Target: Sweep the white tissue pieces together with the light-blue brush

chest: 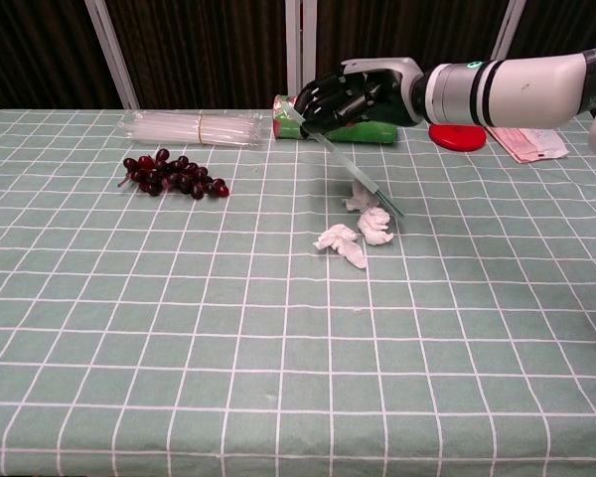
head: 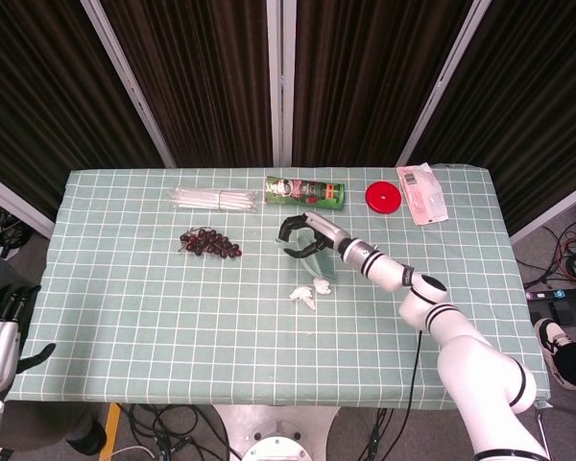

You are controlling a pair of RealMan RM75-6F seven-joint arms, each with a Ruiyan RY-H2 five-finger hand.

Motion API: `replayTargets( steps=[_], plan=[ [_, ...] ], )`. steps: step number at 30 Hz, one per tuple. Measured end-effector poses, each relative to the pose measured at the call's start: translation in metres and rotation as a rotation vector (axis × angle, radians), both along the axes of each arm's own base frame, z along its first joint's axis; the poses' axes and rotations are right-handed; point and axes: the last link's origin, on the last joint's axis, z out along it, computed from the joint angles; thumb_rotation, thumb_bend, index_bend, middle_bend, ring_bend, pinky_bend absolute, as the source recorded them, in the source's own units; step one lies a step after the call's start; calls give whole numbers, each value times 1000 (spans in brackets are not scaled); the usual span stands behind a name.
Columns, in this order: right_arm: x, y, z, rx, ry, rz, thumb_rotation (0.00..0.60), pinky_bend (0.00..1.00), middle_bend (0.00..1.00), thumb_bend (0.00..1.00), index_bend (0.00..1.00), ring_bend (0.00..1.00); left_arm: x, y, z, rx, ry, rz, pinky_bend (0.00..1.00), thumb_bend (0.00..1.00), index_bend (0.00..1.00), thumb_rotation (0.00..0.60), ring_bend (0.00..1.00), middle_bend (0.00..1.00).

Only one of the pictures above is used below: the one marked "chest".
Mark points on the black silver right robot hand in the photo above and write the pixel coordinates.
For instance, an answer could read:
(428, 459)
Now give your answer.
(367, 97)

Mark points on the small teal hand broom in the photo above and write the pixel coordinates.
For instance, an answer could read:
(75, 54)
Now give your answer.
(347, 166)

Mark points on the small white tissue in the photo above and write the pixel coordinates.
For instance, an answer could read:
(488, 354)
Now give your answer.
(361, 198)

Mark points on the tissue edge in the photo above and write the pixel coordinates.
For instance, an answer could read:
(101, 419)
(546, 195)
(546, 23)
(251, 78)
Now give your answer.
(375, 226)

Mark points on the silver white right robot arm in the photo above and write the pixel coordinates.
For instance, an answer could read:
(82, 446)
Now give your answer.
(516, 92)

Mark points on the green chips can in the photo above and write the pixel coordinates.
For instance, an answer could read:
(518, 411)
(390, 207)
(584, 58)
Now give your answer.
(372, 133)

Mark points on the red round plastic lid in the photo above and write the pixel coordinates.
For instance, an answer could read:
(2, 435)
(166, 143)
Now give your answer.
(457, 136)

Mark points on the flat crumpled white tissue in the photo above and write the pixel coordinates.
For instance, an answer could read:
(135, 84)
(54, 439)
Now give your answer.
(335, 237)

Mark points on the dark pleated curtain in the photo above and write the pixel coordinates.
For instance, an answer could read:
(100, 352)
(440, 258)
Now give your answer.
(203, 49)

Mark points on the pink white plastic packet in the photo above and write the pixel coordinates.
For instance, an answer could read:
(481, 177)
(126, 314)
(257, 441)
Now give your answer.
(531, 144)

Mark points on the clear pack of white straws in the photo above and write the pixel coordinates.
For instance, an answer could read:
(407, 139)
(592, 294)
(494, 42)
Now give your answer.
(189, 128)

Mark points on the dark red grape bunch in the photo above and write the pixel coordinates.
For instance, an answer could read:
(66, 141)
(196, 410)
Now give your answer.
(171, 178)

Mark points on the green checked tablecloth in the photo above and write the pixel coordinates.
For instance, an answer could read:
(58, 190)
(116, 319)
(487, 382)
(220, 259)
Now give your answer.
(278, 348)

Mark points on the upright white frame post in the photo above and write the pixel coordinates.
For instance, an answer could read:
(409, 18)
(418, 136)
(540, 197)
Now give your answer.
(292, 49)

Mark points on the slanted white frame post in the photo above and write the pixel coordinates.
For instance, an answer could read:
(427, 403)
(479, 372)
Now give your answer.
(111, 54)
(509, 30)

